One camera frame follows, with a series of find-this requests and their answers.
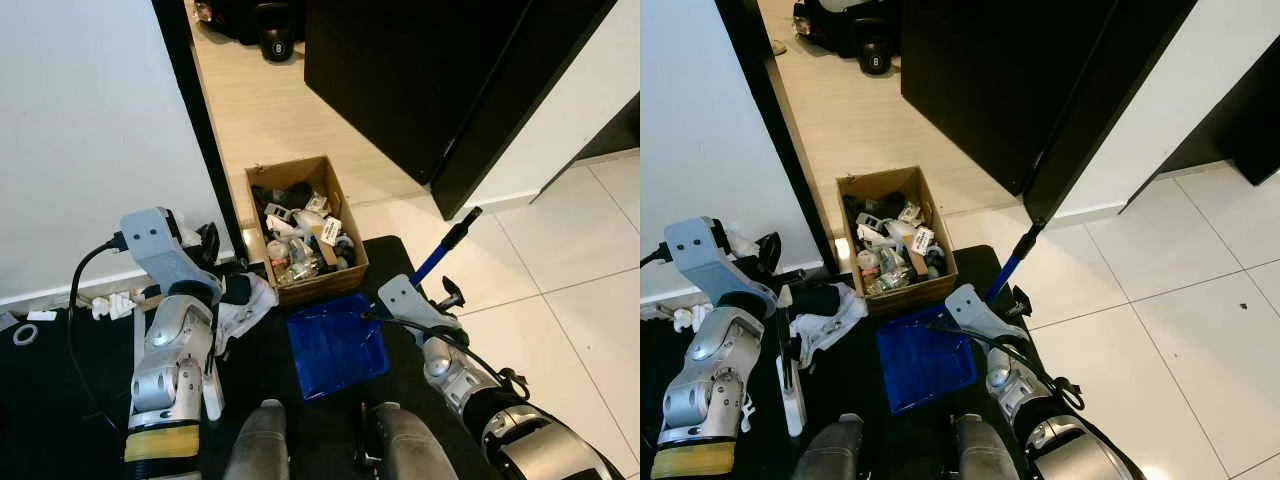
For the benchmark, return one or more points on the black floor mat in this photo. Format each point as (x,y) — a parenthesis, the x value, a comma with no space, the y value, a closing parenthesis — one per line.
(60,400)
(860,400)

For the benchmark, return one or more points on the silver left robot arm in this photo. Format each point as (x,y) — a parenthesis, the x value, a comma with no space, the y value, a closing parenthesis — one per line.
(170,350)
(710,355)

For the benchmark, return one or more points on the white paper tag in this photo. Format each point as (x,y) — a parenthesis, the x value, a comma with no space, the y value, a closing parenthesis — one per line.
(921,240)
(331,231)

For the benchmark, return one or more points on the grey robot right leg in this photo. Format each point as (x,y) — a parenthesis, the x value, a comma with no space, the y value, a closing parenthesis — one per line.
(985,455)
(410,450)

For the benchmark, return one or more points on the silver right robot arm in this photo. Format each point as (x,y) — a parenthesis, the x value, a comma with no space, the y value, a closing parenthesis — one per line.
(445,365)
(1010,380)

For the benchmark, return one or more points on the black lump of rubbish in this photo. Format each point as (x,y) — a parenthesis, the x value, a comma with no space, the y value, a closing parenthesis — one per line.
(285,196)
(875,205)

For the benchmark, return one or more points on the grey robot left leg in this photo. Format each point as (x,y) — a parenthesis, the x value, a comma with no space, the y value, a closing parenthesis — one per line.
(835,455)
(258,450)

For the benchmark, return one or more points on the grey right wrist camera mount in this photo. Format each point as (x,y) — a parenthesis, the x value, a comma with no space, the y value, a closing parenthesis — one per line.
(405,300)
(970,310)

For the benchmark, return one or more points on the black furniture panel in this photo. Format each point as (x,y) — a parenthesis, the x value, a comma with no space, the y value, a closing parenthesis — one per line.
(1255,120)

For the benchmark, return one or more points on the left gripper sock-covered finger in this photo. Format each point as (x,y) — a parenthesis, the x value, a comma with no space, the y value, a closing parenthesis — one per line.
(250,315)
(835,325)

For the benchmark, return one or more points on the black door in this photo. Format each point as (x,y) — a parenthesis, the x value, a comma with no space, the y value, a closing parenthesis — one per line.
(400,80)
(1000,80)

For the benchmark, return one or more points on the thin wooden stick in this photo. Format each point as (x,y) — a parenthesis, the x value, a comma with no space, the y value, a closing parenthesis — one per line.
(150,298)

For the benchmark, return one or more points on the black door frame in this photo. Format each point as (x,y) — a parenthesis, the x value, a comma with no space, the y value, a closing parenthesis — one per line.
(190,80)
(760,80)

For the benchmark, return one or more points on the small white paper scrap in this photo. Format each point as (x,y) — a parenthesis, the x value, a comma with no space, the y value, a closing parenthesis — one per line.
(747,415)

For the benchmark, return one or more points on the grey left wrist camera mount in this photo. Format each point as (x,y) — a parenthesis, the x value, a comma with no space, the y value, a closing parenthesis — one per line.
(155,245)
(700,255)

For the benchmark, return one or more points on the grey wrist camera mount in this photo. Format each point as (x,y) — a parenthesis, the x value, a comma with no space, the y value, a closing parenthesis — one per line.
(700,255)
(155,245)
(970,310)
(405,300)

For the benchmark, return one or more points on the black bag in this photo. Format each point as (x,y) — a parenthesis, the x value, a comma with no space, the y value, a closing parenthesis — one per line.
(235,20)
(825,25)

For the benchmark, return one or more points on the grey tape roll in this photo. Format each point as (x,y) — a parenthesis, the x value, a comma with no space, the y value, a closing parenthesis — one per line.
(15,335)

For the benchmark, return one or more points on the brown cardboard box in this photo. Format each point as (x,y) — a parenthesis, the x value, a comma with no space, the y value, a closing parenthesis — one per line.
(290,170)
(880,182)

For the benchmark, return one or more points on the grey robot leg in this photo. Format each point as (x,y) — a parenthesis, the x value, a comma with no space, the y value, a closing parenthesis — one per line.
(985,455)
(835,455)
(258,450)
(410,450)

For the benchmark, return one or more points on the white crumpled paper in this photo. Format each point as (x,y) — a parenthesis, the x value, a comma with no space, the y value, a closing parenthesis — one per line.
(688,318)
(110,305)

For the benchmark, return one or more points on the crumpled clear plastic bottle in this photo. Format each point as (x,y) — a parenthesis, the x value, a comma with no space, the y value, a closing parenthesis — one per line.
(298,268)
(885,275)

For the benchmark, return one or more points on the black kettlebell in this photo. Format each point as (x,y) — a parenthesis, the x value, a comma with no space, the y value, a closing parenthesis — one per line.
(876,58)
(277,45)

